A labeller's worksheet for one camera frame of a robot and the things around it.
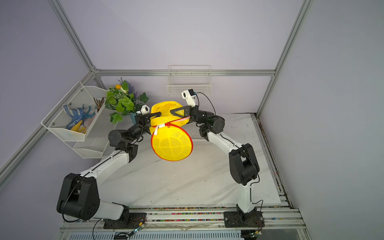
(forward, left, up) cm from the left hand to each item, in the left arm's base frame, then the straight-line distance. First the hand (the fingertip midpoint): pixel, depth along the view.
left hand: (160, 117), depth 61 cm
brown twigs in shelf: (+22, +41, -11) cm, 48 cm away
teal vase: (+26, +27, -26) cm, 46 cm away
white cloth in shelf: (+9, +43, -12) cm, 45 cm away
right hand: (-2, -5, +2) cm, 6 cm away
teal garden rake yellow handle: (+3, +43, -10) cm, 45 cm away
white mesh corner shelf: (+8, +49, -31) cm, 59 cm away
